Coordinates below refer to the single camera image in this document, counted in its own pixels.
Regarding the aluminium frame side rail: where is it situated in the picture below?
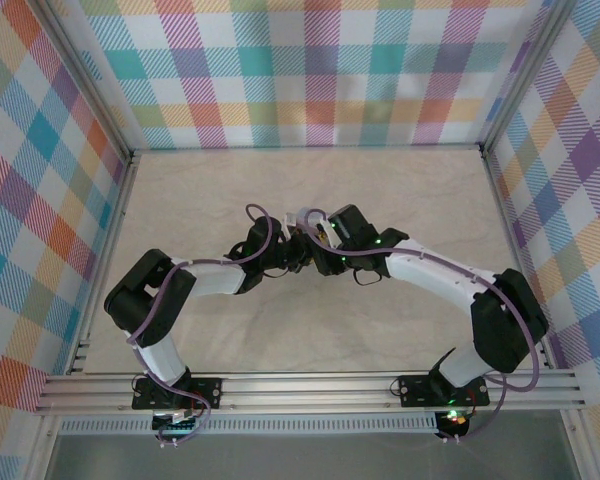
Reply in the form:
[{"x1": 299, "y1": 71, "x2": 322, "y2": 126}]
[
  {"x1": 479, "y1": 148, "x2": 557, "y2": 370},
  {"x1": 65, "y1": 151, "x2": 140, "y2": 376}
]

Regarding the slotted grey cable duct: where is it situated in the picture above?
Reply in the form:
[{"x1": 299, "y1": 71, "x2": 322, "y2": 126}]
[{"x1": 59, "y1": 417, "x2": 439, "y2": 436}]

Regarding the aluminium frame post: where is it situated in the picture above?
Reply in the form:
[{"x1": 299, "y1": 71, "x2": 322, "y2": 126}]
[
  {"x1": 479, "y1": 0, "x2": 571, "y2": 152},
  {"x1": 43, "y1": 0, "x2": 135, "y2": 157}
]

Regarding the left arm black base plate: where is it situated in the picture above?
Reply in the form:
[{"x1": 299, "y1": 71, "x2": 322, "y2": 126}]
[{"x1": 132, "y1": 377, "x2": 224, "y2": 412}]

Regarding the grey metal sheet panel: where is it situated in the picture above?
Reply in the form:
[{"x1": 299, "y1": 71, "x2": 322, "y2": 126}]
[{"x1": 43, "y1": 433, "x2": 581, "y2": 480}]

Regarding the aluminium mounting rail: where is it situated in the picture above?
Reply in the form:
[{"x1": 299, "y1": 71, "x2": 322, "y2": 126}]
[{"x1": 33, "y1": 368, "x2": 587, "y2": 415}]

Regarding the right gripper thin black wire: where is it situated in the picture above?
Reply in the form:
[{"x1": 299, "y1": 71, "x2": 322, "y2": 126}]
[{"x1": 352, "y1": 267, "x2": 384, "y2": 288}]

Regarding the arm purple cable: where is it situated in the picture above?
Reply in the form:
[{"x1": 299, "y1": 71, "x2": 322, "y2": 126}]
[
  {"x1": 304, "y1": 209, "x2": 540, "y2": 444},
  {"x1": 125, "y1": 202, "x2": 276, "y2": 448}
]

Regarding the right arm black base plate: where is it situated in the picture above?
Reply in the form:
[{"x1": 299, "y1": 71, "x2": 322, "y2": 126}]
[{"x1": 398, "y1": 372, "x2": 490, "y2": 408}]

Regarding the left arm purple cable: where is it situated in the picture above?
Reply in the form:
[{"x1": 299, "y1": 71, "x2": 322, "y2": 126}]
[{"x1": 125, "y1": 202, "x2": 276, "y2": 448}]

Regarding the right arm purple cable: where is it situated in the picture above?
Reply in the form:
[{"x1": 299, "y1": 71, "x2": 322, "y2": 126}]
[{"x1": 304, "y1": 209, "x2": 540, "y2": 444}]

